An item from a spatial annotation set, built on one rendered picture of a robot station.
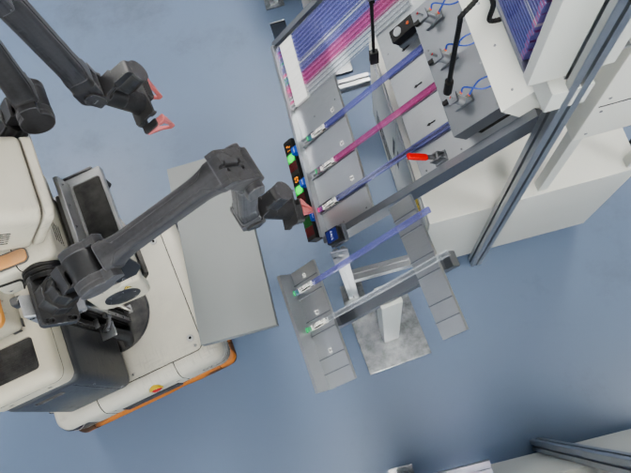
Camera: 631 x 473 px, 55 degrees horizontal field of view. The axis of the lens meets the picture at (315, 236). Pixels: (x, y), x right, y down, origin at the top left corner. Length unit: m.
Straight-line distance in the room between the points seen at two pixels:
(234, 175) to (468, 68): 0.58
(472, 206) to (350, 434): 1.01
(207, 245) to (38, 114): 0.71
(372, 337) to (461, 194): 0.77
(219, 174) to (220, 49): 1.84
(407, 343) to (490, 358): 0.32
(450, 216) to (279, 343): 0.93
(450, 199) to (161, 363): 1.15
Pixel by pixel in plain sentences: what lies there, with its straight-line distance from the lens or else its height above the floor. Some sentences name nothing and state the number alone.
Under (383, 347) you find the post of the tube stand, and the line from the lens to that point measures 2.40.
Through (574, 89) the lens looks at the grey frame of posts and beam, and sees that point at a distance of 1.21.
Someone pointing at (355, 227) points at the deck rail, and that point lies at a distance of 1.68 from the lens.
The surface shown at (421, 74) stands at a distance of 1.58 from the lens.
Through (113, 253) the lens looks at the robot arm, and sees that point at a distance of 1.28.
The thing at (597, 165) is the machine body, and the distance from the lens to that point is 2.02.
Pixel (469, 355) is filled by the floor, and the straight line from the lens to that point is 2.43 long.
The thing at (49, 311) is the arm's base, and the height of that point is 1.21.
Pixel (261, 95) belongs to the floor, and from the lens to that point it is 2.81.
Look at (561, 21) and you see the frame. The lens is 1.03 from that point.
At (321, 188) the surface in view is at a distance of 1.78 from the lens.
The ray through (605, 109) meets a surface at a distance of 1.48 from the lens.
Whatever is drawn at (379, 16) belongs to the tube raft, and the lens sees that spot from 1.71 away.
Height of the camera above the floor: 2.40
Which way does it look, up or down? 72 degrees down
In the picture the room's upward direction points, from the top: 23 degrees counter-clockwise
